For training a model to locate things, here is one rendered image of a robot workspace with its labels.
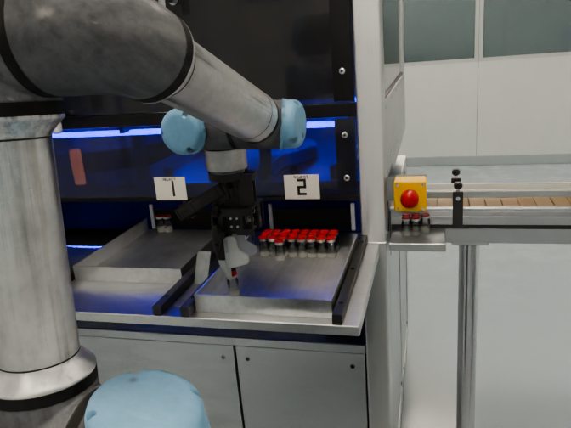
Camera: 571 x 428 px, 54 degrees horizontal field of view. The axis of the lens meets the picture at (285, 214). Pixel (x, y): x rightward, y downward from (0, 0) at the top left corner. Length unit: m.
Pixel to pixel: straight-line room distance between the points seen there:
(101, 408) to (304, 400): 1.03
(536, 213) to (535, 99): 4.56
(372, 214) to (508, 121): 4.71
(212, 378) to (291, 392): 0.23
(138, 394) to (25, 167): 0.25
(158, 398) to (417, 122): 5.44
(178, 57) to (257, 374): 1.15
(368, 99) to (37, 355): 0.88
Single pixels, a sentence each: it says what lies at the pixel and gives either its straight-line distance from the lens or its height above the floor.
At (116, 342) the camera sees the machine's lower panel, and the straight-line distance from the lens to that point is 1.72.
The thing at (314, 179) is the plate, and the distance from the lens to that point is 1.31.
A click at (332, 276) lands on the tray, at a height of 0.88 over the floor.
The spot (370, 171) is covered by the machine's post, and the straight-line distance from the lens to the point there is 1.29.
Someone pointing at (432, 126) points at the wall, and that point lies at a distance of 5.92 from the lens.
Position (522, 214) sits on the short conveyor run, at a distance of 1.43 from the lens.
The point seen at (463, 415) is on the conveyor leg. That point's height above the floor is 0.31.
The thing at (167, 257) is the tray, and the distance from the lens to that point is 1.36.
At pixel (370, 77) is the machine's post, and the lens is 1.25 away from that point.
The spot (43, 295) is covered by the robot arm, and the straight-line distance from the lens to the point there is 0.62.
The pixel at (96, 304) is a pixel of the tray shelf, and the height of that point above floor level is 0.88.
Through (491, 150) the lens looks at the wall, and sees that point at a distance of 5.99.
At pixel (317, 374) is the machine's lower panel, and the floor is 0.51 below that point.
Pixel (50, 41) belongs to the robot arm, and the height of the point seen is 1.37.
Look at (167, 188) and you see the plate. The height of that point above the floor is 1.02.
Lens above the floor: 1.35
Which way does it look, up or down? 17 degrees down
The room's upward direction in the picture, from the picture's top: 5 degrees counter-clockwise
